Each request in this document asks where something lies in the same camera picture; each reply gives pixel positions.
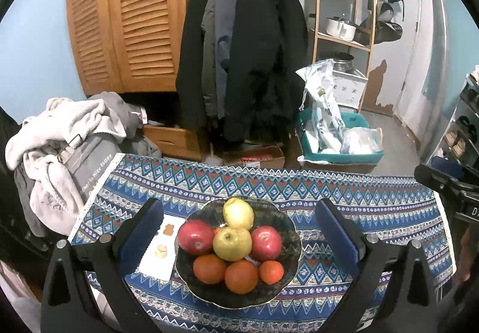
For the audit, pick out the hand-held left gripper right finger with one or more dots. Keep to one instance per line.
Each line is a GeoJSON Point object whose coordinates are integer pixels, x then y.
{"type": "Point", "coordinates": [336, 232]}

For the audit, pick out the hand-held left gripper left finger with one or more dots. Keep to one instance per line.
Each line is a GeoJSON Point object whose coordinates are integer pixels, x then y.
{"type": "Point", "coordinates": [144, 232]}

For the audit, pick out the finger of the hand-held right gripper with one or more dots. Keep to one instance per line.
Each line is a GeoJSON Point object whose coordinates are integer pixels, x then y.
{"type": "Point", "coordinates": [434, 174]}

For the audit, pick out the red apple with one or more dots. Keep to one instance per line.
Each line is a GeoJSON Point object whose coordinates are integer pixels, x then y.
{"type": "Point", "coordinates": [195, 237]}
{"type": "Point", "coordinates": [266, 243]}

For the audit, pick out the dark glass bowl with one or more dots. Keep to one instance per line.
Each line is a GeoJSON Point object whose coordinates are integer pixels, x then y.
{"type": "Point", "coordinates": [285, 220]}

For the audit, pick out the small orange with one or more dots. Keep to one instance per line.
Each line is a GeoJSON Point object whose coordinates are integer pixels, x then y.
{"type": "Point", "coordinates": [217, 231]}
{"type": "Point", "coordinates": [271, 272]}

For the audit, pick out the large orange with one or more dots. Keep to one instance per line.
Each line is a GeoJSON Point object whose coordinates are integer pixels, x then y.
{"type": "Point", "coordinates": [209, 268]}
{"type": "Point", "coordinates": [241, 277]}

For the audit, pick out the yellow-green apple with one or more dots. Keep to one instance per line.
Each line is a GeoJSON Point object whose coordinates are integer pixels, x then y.
{"type": "Point", "coordinates": [232, 243]}

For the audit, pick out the person's right hand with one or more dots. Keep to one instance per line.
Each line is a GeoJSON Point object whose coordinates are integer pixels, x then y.
{"type": "Point", "coordinates": [466, 250]}

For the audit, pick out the shoe rack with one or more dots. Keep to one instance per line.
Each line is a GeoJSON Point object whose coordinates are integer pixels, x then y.
{"type": "Point", "coordinates": [460, 153]}

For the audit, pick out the white smartphone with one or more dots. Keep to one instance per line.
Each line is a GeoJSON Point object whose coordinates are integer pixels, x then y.
{"type": "Point", "coordinates": [157, 265]}

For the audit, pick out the brown shoe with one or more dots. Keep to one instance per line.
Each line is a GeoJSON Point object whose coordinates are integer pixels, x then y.
{"type": "Point", "coordinates": [458, 145]}

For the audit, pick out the black shoe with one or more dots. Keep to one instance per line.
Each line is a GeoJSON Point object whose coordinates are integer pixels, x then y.
{"type": "Point", "coordinates": [467, 125]}

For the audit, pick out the clear plastic bag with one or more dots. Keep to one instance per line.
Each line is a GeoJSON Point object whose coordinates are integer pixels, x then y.
{"type": "Point", "coordinates": [361, 140]}

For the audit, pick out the blue patterned tablecloth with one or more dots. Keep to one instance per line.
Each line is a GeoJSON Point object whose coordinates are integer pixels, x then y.
{"type": "Point", "coordinates": [262, 179]}

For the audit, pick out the wooden drawer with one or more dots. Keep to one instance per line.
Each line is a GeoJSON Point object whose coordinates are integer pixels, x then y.
{"type": "Point", "coordinates": [172, 142]}

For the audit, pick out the open cardboard box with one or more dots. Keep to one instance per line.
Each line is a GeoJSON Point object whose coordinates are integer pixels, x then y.
{"type": "Point", "coordinates": [258, 159]}

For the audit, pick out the grey clothing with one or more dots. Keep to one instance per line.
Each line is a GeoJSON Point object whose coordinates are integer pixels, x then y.
{"type": "Point", "coordinates": [131, 123]}

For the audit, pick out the white lattice basket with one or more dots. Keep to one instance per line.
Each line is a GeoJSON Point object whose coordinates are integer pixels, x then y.
{"type": "Point", "coordinates": [350, 88]}

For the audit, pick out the white fleece blanket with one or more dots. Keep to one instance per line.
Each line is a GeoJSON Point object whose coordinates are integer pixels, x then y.
{"type": "Point", "coordinates": [48, 138]}

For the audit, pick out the dark cloth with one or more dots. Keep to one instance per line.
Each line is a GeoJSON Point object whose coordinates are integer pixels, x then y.
{"type": "Point", "coordinates": [11, 198]}

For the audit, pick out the white door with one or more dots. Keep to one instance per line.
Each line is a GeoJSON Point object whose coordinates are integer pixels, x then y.
{"type": "Point", "coordinates": [419, 37]}

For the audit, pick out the metal pot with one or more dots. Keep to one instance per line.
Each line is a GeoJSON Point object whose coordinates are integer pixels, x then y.
{"type": "Point", "coordinates": [342, 62]}

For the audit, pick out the grey backpack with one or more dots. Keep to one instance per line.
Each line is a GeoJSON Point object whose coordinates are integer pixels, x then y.
{"type": "Point", "coordinates": [387, 24]}

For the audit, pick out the black jacket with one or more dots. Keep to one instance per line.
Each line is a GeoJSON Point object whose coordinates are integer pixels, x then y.
{"type": "Point", "coordinates": [192, 56]}

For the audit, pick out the black hooded coat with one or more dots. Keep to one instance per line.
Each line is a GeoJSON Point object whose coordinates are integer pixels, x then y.
{"type": "Point", "coordinates": [265, 37]}

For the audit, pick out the grey padded jacket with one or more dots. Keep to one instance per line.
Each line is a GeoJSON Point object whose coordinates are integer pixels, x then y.
{"type": "Point", "coordinates": [219, 37]}

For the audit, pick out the wooden shelf rack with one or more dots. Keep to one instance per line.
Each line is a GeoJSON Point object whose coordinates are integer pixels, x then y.
{"type": "Point", "coordinates": [316, 0]}

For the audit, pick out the wooden louvered wardrobe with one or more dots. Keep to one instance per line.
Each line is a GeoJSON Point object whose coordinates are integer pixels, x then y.
{"type": "Point", "coordinates": [123, 19]}

